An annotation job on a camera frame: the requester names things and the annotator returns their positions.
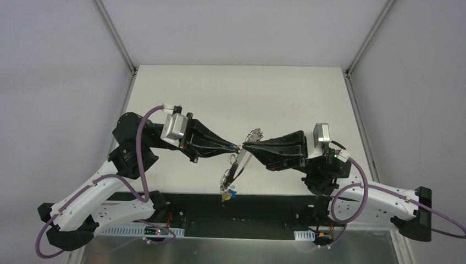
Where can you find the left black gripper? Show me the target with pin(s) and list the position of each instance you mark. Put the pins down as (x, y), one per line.
(190, 139)

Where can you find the right aluminium frame post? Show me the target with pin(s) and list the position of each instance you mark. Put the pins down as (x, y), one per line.
(348, 77)

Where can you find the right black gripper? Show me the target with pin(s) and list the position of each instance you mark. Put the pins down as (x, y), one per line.
(305, 150)

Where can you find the left white cable duct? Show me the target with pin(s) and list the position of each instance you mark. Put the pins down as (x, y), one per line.
(136, 231)

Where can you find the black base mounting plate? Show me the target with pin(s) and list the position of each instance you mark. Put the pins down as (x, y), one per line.
(273, 217)

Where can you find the aluminium frame post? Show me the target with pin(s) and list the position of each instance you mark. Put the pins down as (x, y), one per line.
(348, 77)
(123, 72)

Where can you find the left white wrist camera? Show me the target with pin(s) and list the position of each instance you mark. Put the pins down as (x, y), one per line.
(175, 125)

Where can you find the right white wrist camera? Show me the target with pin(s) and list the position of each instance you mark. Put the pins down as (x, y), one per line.
(318, 144)

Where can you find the white cable duct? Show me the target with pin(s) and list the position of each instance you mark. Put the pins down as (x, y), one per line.
(306, 235)
(136, 231)

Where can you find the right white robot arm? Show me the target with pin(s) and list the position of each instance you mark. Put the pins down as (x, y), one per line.
(344, 193)

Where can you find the left aluminium frame post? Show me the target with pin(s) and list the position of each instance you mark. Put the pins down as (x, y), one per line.
(123, 72)

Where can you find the right white cable duct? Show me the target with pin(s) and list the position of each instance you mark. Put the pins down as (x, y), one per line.
(306, 235)

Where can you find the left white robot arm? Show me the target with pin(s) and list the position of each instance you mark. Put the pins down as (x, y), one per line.
(118, 192)

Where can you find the silver crescent key holder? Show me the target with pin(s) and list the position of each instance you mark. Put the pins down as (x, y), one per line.
(238, 164)

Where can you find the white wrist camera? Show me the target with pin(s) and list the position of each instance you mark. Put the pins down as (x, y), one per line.
(318, 144)
(175, 125)

